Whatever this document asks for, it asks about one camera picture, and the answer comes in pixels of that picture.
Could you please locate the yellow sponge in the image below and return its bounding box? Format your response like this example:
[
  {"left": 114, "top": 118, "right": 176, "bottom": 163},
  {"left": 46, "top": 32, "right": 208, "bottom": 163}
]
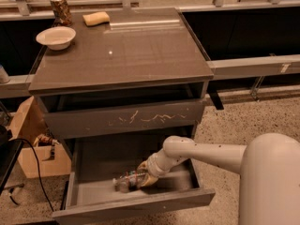
[{"left": 82, "top": 12, "right": 110, "bottom": 26}]

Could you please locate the white ceramic bowl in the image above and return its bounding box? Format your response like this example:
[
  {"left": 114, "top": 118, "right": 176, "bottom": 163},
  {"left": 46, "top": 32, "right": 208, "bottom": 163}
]
[{"left": 36, "top": 26, "right": 76, "bottom": 51}]

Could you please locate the black cable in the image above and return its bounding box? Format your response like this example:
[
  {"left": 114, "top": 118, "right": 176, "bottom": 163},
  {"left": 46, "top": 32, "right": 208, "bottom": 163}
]
[{"left": 8, "top": 138, "right": 54, "bottom": 212}]

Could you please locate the cardboard box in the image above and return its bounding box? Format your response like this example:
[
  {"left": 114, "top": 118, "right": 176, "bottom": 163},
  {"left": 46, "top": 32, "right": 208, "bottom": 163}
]
[{"left": 8, "top": 97, "right": 71, "bottom": 178}]

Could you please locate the patterned drink can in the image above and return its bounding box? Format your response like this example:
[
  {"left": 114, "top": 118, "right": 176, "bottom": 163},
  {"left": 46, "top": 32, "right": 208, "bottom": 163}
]
[{"left": 50, "top": 0, "right": 72, "bottom": 26}]

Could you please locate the open grey middle drawer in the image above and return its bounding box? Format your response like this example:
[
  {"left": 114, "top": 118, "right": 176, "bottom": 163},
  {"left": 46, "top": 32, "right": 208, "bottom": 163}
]
[{"left": 52, "top": 127, "right": 215, "bottom": 225}]

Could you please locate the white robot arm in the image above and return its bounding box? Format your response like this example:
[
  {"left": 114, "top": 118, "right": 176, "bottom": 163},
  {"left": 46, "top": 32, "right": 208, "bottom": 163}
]
[{"left": 139, "top": 133, "right": 300, "bottom": 225}]

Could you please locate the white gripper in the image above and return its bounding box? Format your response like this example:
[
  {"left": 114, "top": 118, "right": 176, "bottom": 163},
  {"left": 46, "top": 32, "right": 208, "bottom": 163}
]
[{"left": 137, "top": 153, "right": 171, "bottom": 188}]

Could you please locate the clear plastic water bottle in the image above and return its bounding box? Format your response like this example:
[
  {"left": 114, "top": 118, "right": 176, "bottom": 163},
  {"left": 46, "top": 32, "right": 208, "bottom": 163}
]
[{"left": 112, "top": 171, "right": 146, "bottom": 193}]

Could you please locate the grey drawer cabinet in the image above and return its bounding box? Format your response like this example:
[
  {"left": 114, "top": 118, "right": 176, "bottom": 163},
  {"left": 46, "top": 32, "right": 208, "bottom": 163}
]
[{"left": 27, "top": 7, "right": 216, "bottom": 225}]

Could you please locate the scratched grey top drawer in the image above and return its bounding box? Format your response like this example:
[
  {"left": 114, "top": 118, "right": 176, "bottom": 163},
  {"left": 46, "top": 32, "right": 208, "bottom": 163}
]
[{"left": 38, "top": 90, "right": 204, "bottom": 139}]

